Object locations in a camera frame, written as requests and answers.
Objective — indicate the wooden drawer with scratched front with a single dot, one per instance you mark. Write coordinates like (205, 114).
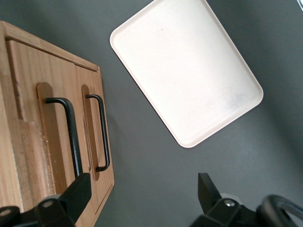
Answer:
(26, 82)

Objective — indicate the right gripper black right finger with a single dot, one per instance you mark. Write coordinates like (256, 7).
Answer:
(217, 215)

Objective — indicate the beige rectangular plastic tray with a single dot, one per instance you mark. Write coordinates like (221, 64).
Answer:
(184, 71)

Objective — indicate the oak wooden drawer cabinet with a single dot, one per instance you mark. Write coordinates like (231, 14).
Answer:
(7, 94)

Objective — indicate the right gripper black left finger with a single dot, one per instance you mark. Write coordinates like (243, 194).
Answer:
(59, 212)

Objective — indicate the wooden drawer with clean front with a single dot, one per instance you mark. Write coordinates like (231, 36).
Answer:
(93, 80)

